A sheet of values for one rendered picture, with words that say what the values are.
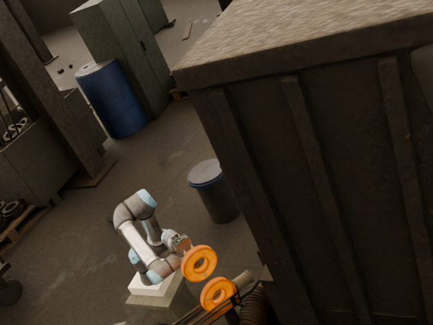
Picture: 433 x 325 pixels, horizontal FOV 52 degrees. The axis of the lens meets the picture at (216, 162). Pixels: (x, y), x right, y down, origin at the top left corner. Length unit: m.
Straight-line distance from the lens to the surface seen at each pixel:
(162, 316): 2.92
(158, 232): 2.53
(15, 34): 4.62
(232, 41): 1.20
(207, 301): 1.94
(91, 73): 5.30
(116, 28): 5.32
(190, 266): 1.81
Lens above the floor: 2.11
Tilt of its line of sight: 30 degrees down
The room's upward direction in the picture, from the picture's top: 25 degrees counter-clockwise
